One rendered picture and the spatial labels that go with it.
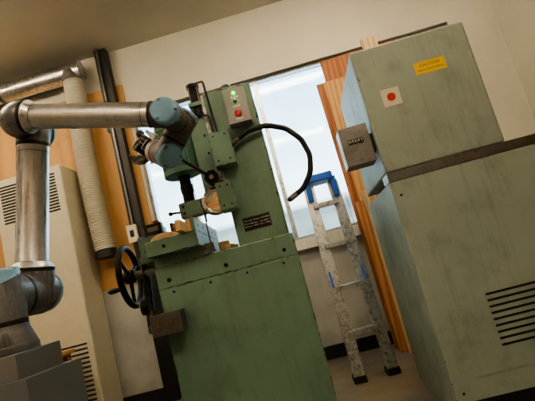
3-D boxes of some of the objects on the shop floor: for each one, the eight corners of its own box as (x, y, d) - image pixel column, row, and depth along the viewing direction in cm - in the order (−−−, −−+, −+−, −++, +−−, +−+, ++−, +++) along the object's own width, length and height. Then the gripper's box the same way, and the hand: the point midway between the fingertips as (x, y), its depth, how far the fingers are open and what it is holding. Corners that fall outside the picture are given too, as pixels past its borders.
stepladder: (352, 381, 250) (297, 184, 281) (397, 370, 249) (336, 174, 281) (355, 385, 234) (296, 176, 266) (402, 373, 233) (338, 165, 265)
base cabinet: (216, 436, 213) (183, 287, 224) (335, 404, 213) (296, 257, 224) (197, 479, 168) (157, 290, 180) (348, 439, 168) (298, 254, 180)
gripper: (158, 122, 171) (143, 118, 187) (130, 165, 169) (116, 159, 185) (177, 134, 176) (160, 130, 192) (149, 177, 173) (134, 170, 190)
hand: (144, 148), depth 190 cm, fingers open, 14 cm apart
